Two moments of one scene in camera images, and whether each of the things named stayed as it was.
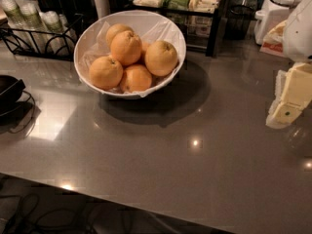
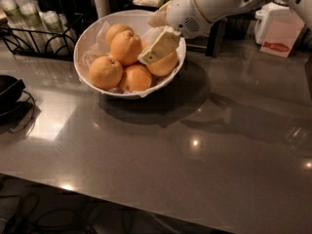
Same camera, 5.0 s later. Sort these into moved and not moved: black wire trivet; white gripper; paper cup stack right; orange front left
Moved: white gripper
Not moved: orange front left; black wire trivet; paper cup stack right
